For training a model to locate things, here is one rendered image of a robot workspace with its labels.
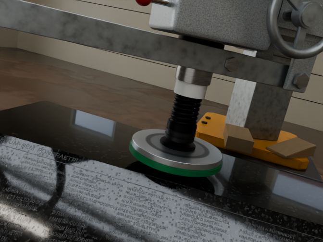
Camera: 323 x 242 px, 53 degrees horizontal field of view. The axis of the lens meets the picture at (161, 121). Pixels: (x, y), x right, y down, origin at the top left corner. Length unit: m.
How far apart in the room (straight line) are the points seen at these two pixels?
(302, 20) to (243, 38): 0.10
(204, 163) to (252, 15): 0.30
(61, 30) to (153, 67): 6.73
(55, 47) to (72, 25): 8.18
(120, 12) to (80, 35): 7.15
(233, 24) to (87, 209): 0.46
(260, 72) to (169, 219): 0.36
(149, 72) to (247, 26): 6.76
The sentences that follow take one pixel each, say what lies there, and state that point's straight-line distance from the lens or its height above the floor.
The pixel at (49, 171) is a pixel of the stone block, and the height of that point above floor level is 0.81.
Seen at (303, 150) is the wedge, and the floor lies 0.81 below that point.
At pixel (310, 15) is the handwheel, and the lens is 0.62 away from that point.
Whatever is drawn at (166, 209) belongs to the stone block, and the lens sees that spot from 0.68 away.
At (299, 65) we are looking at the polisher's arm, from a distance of 0.73.
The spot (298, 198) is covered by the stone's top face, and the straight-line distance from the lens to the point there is 0.82.
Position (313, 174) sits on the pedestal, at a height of 0.74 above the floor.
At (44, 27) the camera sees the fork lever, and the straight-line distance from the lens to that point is 0.61.
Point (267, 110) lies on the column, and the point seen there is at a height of 0.92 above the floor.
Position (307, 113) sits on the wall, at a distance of 6.74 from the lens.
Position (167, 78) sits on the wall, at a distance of 7.19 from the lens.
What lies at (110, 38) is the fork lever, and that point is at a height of 1.12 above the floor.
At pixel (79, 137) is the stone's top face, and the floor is 0.85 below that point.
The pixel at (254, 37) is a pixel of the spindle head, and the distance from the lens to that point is 0.64.
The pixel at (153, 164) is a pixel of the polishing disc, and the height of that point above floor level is 0.89.
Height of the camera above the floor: 1.14
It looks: 15 degrees down
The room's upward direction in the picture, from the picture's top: 12 degrees clockwise
